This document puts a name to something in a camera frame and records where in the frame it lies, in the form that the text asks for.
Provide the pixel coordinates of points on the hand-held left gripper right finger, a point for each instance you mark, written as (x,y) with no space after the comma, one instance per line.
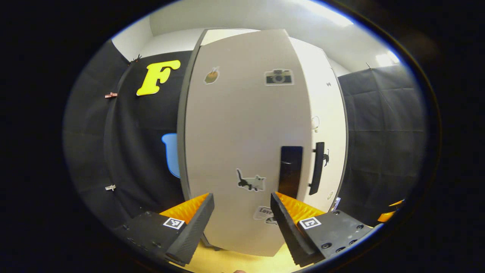
(288,231)

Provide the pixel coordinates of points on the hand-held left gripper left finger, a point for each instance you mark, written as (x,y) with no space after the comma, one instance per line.
(195,231)

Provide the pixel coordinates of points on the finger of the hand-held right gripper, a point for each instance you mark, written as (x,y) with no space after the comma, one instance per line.
(397,203)
(386,216)

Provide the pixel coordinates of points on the white shoe cabinet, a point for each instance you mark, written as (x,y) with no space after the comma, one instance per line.
(182,132)

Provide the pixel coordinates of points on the white shoe cabinet door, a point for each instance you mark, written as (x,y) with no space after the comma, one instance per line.
(235,125)
(322,98)

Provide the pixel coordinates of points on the lavender book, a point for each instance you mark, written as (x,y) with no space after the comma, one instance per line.
(336,203)

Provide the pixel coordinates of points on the black backdrop cloth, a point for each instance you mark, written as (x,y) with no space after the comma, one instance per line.
(379,132)

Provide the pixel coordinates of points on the red cloth clip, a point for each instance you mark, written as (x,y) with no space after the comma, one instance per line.
(111,94)

